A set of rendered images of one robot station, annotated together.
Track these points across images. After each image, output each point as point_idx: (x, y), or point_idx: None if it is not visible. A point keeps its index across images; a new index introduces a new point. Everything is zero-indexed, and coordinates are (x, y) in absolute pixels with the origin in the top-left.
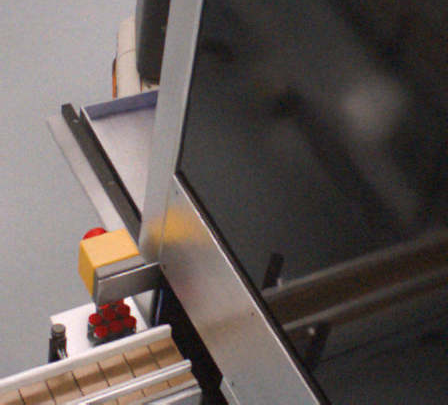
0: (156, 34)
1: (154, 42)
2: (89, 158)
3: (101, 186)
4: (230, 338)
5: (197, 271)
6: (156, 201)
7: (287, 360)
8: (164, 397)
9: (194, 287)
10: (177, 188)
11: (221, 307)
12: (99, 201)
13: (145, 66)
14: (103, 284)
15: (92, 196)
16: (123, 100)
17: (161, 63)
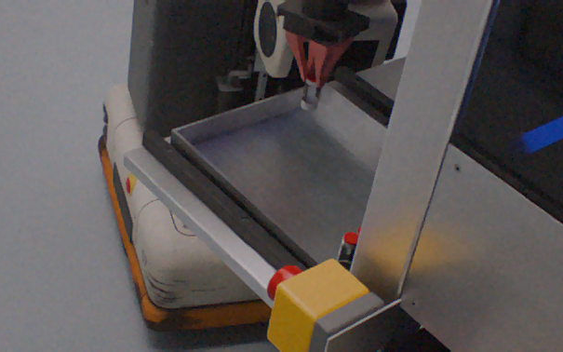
0: (168, 88)
1: (167, 98)
2: (202, 195)
3: (229, 229)
4: None
5: (506, 289)
6: (400, 199)
7: None
8: None
9: (495, 318)
10: (460, 161)
11: None
12: (234, 249)
13: (156, 129)
14: (333, 343)
15: (221, 243)
16: (223, 118)
17: (175, 124)
